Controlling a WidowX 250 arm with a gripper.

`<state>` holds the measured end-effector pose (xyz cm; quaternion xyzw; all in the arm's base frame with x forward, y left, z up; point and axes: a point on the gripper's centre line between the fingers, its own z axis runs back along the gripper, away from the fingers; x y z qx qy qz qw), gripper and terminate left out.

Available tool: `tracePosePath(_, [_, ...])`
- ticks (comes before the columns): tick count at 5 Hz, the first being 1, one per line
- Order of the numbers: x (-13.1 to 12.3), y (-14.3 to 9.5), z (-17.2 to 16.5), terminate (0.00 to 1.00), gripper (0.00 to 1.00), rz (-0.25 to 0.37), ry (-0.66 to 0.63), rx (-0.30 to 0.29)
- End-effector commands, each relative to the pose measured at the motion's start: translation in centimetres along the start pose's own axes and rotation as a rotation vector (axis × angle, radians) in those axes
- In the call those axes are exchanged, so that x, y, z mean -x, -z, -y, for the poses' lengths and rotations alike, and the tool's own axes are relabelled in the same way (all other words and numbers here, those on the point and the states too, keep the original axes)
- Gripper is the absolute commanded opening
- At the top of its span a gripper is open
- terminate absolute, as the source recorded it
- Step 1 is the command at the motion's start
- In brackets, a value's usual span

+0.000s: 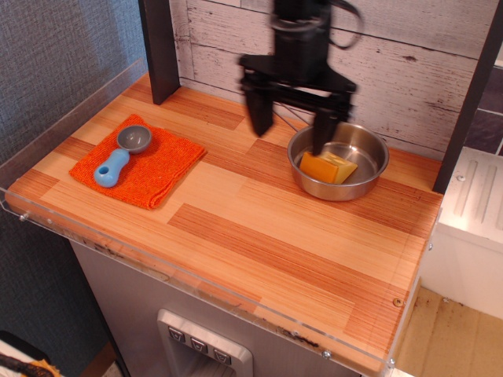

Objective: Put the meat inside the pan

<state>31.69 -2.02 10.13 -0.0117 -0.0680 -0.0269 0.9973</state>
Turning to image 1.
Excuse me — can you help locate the grey toy fridge cabinet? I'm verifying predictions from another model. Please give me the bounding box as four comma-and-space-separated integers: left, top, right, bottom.
71, 242, 356, 376

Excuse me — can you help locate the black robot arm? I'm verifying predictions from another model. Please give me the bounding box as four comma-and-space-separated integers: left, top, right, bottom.
239, 1, 364, 156

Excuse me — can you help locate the blue grey measuring scoop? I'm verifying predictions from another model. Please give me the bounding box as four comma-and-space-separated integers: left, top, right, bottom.
94, 125, 152, 188

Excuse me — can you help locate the clear acrylic guard rail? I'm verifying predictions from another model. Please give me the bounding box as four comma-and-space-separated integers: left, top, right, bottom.
1, 77, 441, 376

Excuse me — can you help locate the stainless steel pot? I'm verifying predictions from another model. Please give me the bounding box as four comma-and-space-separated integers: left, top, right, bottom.
288, 123, 389, 201

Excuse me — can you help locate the yellow cheese wedge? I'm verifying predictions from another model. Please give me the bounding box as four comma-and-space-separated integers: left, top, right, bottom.
299, 152, 358, 185

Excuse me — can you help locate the silver dispenser button panel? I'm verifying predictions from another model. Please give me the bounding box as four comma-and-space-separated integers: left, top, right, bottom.
157, 309, 254, 376

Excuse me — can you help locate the orange knitted cloth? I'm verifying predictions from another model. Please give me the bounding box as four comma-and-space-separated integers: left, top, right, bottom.
69, 114, 205, 210

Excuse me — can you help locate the dark left vertical post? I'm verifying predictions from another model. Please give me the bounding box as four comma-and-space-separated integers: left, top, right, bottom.
138, 0, 180, 105

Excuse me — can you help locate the orange black object corner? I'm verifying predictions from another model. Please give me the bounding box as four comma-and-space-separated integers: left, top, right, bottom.
1, 355, 61, 377

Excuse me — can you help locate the dark vertical post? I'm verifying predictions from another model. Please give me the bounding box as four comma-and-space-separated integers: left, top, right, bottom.
433, 1, 502, 194
138, 0, 180, 105

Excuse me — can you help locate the dark right vertical post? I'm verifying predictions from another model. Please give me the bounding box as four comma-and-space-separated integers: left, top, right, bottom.
433, 1, 502, 194

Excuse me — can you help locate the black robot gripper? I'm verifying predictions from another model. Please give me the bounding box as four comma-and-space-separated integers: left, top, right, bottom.
239, 15, 357, 156

